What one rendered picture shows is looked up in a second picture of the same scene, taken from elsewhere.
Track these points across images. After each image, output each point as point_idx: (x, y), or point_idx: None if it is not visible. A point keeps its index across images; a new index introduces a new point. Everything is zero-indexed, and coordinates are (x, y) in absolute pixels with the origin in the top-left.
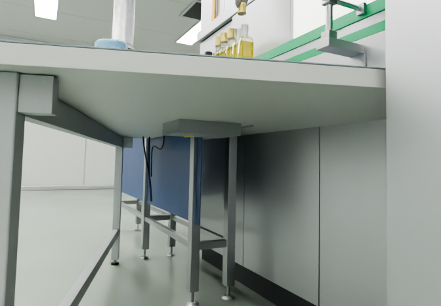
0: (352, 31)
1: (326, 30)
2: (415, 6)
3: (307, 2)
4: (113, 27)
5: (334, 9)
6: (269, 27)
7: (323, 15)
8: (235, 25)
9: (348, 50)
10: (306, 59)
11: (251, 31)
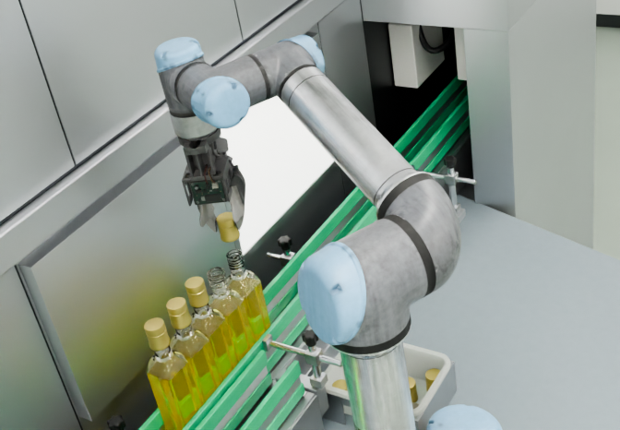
0: None
1: (459, 204)
2: (521, 175)
3: (246, 167)
4: (413, 429)
5: (286, 166)
6: (182, 235)
7: (275, 178)
8: (56, 281)
9: None
10: None
11: (131, 267)
